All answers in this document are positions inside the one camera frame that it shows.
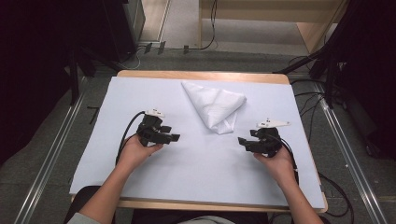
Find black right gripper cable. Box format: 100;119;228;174
271;133;301;185

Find person's grey sleeve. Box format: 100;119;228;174
66;212;95;224

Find white zippered cloth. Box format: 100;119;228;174
180;79;248;135

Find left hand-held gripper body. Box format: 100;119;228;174
136;108;166;147

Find black floor cables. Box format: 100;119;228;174
289;55;329;145

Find metal floor rail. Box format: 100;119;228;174
13;90;87;224
313;83;389;224

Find light wooden bench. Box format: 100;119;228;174
198;0;350;54

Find black cabinet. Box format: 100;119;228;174
102;0;147;63

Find white table sheet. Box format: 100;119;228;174
68;76;327;210

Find person's right hand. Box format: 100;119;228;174
253;147;297;188

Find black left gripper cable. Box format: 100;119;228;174
115;110;147;166

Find black curtain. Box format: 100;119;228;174
323;0;396;158

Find wooden table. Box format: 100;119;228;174
70;69;329;215

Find person's left hand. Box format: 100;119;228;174
116;133;164;172

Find black hanging cable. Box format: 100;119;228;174
183;0;219;52

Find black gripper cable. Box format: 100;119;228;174
271;133;301;185
115;110;147;166

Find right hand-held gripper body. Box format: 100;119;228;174
248;118;292;159

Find person's dark pants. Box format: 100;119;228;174
64;185;103;224

